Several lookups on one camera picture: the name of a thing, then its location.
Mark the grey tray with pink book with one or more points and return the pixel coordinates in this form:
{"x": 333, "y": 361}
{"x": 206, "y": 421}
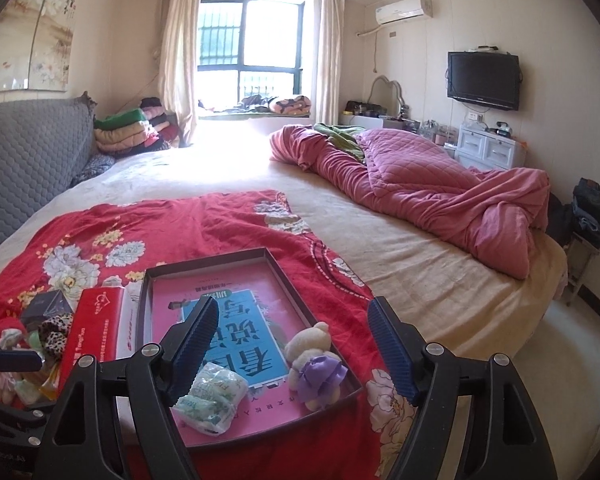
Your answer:
{"x": 259, "y": 312}

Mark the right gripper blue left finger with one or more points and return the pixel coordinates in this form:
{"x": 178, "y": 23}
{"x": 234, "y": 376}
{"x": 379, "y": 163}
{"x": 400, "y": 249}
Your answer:
{"x": 184, "y": 348}

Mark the leopard print scrunchie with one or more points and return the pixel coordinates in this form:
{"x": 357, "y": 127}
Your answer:
{"x": 53, "y": 334}

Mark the cream curtain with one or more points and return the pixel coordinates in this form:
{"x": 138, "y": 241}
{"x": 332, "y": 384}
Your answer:
{"x": 330, "y": 29}
{"x": 178, "y": 64}

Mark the green cloth on duvet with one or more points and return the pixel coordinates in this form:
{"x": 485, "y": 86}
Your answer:
{"x": 344, "y": 138}

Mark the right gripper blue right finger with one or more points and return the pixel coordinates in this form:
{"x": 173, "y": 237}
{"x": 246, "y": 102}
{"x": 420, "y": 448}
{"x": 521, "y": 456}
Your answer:
{"x": 390, "y": 335}

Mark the beige bed sheet mattress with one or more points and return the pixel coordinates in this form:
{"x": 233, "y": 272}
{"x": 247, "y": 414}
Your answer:
{"x": 405, "y": 269}

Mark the floral wall painting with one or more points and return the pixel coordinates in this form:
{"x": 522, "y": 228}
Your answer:
{"x": 36, "y": 39}

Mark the white teddy bear purple bow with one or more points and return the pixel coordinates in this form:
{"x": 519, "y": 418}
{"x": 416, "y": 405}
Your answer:
{"x": 315, "y": 373}

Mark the right cream curtain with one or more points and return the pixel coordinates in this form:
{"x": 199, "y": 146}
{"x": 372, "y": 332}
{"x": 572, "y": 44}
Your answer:
{"x": 330, "y": 29}

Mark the dark clothes on chair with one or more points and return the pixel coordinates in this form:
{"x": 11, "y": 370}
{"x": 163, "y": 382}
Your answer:
{"x": 580, "y": 217}

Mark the left cream curtain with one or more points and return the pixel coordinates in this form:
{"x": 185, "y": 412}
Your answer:
{"x": 178, "y": 64}

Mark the white drawer cabinet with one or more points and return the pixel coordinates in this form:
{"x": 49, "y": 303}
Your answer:
{"x": 487, "y": 151}

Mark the pink quilted duvet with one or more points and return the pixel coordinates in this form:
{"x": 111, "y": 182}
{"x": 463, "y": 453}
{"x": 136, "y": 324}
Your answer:
{"x": 489, "y": 214}

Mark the red floral bedspread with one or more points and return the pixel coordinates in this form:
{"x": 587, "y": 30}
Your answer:
{"x": 361, "y": 435}

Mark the vanity mirror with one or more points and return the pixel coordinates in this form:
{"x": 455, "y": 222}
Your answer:
{"x": 387, "y": 94}

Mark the small green tissue pack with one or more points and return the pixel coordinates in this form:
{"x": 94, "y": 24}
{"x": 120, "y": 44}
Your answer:
{"x": 213, "y": 399}

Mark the black square box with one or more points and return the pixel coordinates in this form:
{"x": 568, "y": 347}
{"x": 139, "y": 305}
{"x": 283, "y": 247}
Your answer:
{"x": 43, "y": 306}

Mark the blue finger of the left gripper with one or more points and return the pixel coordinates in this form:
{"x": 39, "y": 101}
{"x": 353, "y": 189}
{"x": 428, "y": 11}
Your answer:
{"x": 20, "y": 361}

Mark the black wall television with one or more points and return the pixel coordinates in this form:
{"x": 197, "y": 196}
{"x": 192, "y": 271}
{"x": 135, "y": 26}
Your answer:
{"x": 486, "y": 78}

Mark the stack of folded blankets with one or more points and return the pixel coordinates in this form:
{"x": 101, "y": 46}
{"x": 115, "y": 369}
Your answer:
{"x": 147, "y": 128}

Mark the grey quilted headboard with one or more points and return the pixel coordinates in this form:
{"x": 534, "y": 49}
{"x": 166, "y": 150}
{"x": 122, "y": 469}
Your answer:
{"x": 43, "y": 145}

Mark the white air conditioner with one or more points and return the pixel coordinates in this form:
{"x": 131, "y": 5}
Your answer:
{"x": 403, "y": 10}

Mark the clothes on window sill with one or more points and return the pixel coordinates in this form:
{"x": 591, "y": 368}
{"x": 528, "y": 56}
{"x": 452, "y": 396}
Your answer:
{"x": 278, "y": 105}

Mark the red tissue box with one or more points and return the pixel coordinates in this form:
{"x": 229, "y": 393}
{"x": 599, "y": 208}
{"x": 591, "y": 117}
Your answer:
{"x": 104, "y": 325}

